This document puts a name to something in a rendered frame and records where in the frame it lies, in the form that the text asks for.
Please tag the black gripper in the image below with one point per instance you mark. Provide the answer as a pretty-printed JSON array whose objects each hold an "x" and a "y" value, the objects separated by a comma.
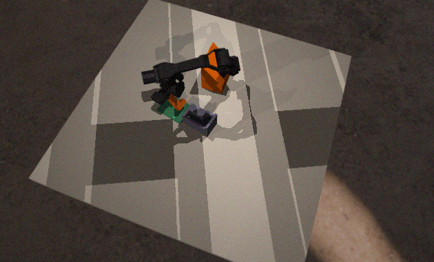
[{"x": 162, "y": 95}]

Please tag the orange l-shaped part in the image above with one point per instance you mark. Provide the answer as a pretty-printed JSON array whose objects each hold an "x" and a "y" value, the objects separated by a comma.
[{"x": 176, "y": 103}]

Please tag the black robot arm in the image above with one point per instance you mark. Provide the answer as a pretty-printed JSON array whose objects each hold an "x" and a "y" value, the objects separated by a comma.
[{"x": 164, "y": 72}]

